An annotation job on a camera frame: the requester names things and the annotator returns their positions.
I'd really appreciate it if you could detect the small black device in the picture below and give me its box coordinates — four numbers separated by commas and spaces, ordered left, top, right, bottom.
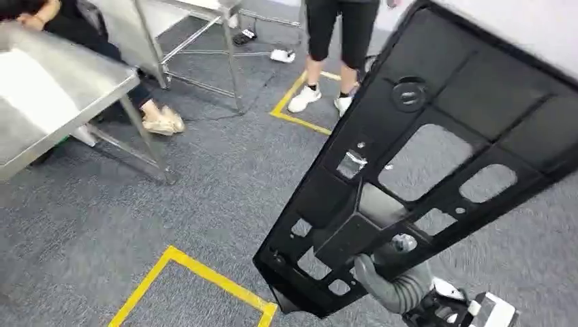
232, 28, 258, 47

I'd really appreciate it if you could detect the stainless steel table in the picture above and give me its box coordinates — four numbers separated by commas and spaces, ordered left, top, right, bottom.
0, 22, 179, 186
88, 0, 308, 114

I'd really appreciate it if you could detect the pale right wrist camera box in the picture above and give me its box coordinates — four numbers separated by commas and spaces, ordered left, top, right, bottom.
467, 292, 518, 327

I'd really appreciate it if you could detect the yellow floor tape square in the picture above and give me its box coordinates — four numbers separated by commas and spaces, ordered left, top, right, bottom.
270, 69, 362, 136
107, 245, 279, 327

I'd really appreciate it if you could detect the white power strip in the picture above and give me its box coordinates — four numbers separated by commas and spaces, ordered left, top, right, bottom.
270, 48, 296, 64

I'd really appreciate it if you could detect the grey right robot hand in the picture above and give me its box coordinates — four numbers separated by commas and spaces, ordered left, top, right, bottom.
353, 234, 419, 313

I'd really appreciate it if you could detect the black plastic car panel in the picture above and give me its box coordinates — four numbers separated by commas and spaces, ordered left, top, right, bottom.
252, 0, 578, 319

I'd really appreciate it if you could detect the seated person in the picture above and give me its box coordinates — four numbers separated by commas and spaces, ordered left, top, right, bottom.
0, 0, 186, 136

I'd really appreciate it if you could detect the standing person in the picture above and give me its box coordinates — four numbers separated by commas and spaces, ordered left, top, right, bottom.
287, 0, 401, 119

